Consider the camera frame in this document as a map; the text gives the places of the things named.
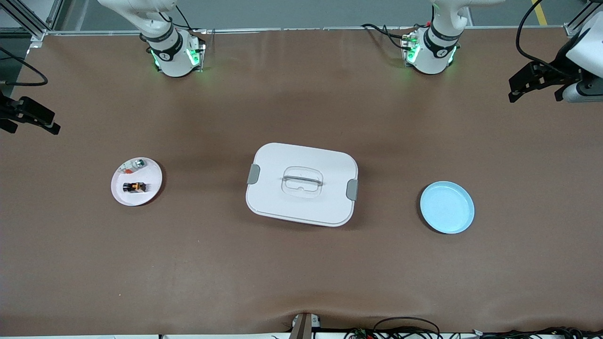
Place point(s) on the brown camera mount post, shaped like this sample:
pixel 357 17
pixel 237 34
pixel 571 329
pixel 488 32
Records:
pixel 304 326

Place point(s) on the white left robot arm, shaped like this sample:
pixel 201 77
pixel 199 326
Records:
pixel 433 56

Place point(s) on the orange black switch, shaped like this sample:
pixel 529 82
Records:
pixel 135 187

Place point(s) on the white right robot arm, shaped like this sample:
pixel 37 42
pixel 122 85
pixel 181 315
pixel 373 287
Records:
pixel 174 61

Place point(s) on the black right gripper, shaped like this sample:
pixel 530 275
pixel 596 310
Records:
pixel 5 111

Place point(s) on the white lidded storage box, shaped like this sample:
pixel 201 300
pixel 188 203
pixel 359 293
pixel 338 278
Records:
pixel 301 207

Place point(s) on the light blue round plate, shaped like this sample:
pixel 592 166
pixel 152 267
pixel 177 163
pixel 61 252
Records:
pixel 447 208

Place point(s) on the small white orange switch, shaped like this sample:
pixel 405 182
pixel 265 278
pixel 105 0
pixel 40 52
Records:
pixel 127 168

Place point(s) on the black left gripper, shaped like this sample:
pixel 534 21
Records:
pixel 564 71

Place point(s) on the small green silver switch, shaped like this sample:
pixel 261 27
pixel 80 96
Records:
pixel 139 163

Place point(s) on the grey box latch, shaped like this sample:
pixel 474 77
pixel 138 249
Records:
pixel 253 174
pixel 352 189

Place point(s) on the aluminium frame profile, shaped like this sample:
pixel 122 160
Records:
pixel 33 26
pixel 577 23

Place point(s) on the pink round plate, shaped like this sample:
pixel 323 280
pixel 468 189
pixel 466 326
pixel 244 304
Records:
pixel 136 197

